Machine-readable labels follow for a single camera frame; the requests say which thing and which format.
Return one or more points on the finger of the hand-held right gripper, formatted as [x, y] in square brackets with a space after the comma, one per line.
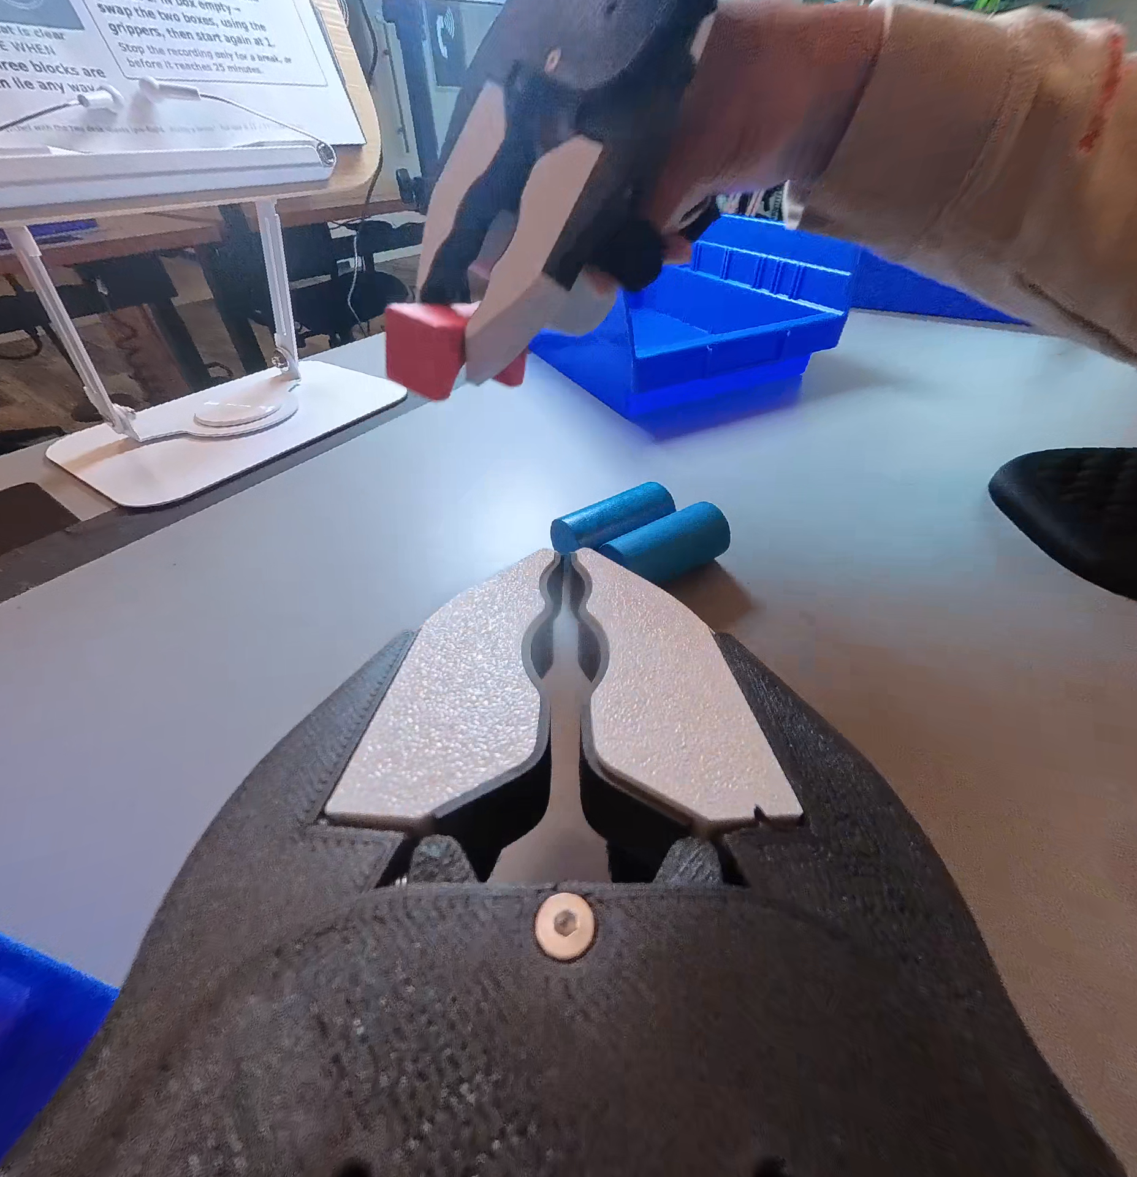
[531, 248]
[467, 157]

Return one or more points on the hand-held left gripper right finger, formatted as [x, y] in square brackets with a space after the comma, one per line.
[688, 726]

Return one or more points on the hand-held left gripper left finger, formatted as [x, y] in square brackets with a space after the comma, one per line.
[448, 717]

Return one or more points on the red wooden arch block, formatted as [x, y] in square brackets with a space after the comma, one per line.
[425, 350]

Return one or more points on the blue wooden cylinder block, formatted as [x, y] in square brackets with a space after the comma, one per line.
[675, 547]
[614, 515]

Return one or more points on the person's right forearm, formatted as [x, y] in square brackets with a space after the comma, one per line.
[991, 165]

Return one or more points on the wooden desk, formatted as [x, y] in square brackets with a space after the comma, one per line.
[164, 228]

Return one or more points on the white document stand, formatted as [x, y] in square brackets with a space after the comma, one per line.
[283, 441]

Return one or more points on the printed instruction sheet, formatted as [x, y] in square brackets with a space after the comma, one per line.
[164, 55]

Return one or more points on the black mesh wrist rest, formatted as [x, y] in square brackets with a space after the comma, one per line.
[1092, 515]

